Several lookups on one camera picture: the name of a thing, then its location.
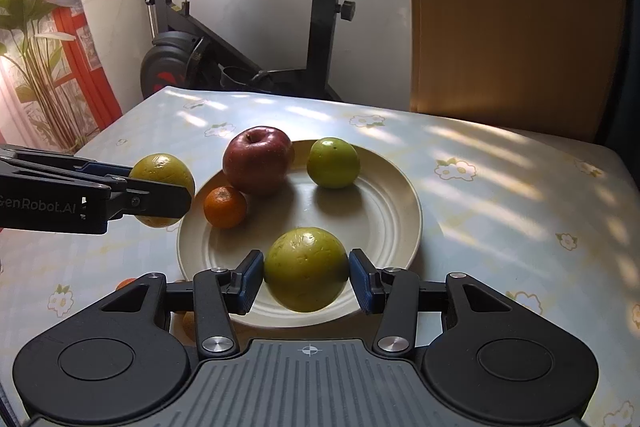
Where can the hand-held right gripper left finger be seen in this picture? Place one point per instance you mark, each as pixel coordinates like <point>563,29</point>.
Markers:
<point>250,282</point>

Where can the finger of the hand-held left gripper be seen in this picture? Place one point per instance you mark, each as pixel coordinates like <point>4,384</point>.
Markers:
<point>112,170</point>
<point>155,202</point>

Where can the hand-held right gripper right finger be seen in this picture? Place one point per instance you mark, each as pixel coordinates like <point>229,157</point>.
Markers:
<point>360,282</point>

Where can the yellow-green jujube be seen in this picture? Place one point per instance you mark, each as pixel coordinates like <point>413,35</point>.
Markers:
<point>165,168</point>

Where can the green jujube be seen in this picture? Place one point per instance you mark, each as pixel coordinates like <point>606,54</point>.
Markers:
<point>306,269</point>
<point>332,163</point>

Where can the cream plate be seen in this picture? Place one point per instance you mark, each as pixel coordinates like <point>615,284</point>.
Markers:
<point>375,217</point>

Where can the orange mandarin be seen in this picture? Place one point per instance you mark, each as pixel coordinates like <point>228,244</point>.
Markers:
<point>225,207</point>
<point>126,283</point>

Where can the small red apple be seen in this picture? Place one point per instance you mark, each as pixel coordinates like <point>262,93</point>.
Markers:
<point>257,162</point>

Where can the plant printed curtain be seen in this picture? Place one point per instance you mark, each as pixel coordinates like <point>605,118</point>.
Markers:
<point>35,57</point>

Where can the black exercise bike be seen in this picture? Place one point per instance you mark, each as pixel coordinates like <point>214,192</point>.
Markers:
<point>320,32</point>

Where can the wooden door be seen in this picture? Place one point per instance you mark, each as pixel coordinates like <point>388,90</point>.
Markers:
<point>510,17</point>

